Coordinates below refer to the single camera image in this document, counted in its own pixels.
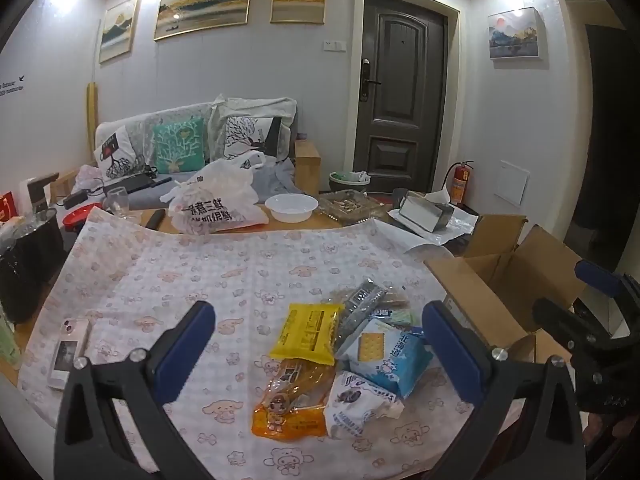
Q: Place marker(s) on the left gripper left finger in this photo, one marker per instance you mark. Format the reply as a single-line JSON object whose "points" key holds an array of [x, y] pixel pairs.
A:
{"points": [[90, 442]]}

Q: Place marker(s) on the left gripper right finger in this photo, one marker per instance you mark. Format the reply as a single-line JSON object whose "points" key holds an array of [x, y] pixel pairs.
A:
{"points": [[525, 423]]}

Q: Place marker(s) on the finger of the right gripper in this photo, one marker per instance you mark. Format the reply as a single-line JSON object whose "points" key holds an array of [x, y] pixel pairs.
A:
{"points": [[571, 328], [604, 281]]}

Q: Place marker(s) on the blue cracker packet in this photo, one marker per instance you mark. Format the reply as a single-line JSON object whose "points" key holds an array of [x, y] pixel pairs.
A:
{"points": [[393, 359]]}

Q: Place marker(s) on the white blue cookie packet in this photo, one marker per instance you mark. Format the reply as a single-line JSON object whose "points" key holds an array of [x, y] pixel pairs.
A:
{"points": [[353, 401]]}

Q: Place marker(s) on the orange chicken foot packet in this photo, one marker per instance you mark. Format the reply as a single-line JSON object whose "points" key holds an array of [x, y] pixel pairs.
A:
{"points": [[292, 406]]}

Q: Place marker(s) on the grey silver snack packet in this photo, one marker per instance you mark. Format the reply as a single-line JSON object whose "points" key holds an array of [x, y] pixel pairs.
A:
{"points": [[357, 306]]}

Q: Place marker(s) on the yellow snack packet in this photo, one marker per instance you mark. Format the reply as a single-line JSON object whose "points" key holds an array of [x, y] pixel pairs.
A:
{"points": [[308, 333]]}

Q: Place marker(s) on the green white candy stick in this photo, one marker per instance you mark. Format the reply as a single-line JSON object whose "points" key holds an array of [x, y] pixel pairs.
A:
{"points": [[401, 318]]}

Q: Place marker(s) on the cardboard box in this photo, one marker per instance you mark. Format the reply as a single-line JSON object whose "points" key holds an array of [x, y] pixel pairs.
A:
{"points": [[496, 281]]}

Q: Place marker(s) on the pink smartphone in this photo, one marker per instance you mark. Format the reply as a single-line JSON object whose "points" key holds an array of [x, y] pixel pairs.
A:
{"points": [[70, 345]]}

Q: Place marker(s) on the pink patterned tablecloth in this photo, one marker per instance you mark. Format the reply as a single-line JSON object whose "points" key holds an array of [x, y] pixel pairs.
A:
{"points": [[131, 284]]}

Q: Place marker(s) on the red fire extinguisher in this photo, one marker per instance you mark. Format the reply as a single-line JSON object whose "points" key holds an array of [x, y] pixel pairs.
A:
{"points": [[457, 179]]}

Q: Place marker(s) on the silver tissue box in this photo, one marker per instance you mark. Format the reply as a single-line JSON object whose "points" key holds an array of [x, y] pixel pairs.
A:
{"points": [[422, 212]]}

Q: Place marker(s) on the wine glass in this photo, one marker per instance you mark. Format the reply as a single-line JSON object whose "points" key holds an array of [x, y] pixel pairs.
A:
{"points": [[116, 202]]}

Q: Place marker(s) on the clear snack tray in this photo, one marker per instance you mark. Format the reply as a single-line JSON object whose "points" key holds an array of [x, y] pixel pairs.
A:
{"points": [[349, 207]]}

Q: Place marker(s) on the mountain canvas painting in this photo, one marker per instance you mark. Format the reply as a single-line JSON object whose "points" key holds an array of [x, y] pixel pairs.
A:
{"points": [[514, 34]]}

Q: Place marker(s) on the white printed plastic bag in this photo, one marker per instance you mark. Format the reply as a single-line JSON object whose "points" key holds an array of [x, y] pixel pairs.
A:
{"points": [[219, 197]]}

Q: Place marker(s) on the green waste bin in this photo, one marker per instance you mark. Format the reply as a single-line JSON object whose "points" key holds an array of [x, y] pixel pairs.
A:
{"points": [[349, 180]]}

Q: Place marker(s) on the grey sofa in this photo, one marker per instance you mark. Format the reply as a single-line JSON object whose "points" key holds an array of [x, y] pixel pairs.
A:
{"points": [[149, 153]]}

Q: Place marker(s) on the white plastic bowl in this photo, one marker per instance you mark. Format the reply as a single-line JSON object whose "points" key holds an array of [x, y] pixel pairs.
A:
{"points": [[291, 208]]}

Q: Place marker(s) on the dark entrance door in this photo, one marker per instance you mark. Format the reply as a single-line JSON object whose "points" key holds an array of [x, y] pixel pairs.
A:
{"points": [[401, 94]]}

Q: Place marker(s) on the teal tree cushion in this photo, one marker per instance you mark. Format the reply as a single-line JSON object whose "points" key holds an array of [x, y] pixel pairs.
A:
{"points": [[179, 147]]}

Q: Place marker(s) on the small left painting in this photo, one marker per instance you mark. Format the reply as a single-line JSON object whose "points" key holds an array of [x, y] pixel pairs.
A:
{"points": [[118, 30]]}

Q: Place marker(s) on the wide landscape painting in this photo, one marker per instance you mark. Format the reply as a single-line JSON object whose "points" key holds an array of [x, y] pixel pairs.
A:
{"points": [[179, 17]]}

